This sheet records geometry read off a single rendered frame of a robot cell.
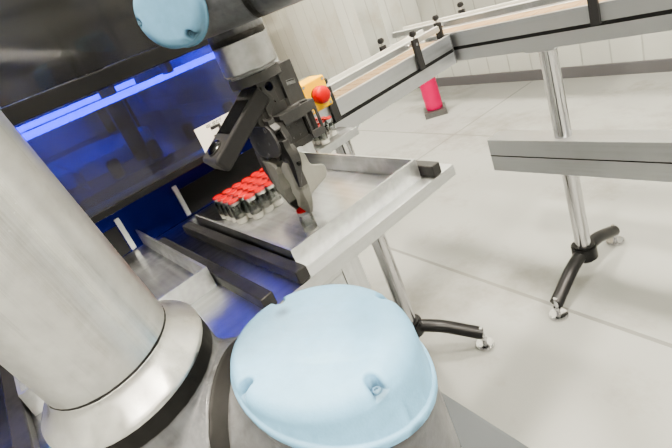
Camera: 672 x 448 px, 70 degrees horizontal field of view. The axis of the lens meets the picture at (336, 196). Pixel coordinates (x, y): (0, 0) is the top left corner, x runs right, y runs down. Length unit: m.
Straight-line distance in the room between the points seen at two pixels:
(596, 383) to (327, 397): 1.36
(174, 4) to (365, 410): 0.40
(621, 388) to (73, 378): 1.43
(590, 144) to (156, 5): 1.30
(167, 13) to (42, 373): 0.35
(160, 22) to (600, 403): 1.39
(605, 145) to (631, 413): 0.71
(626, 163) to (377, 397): 1.36
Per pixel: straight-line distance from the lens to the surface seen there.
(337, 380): 0.28
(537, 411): 1.55
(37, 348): 0.31
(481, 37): 1.58
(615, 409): 1.54
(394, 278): 1.55
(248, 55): 0.64
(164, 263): 0.90
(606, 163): 1.59
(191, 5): 0.52
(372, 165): 0.86
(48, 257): 0.29
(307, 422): 0.28
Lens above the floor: 1.20
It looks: 23 degrees down
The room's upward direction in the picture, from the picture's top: 22 degrees counter-clockwise
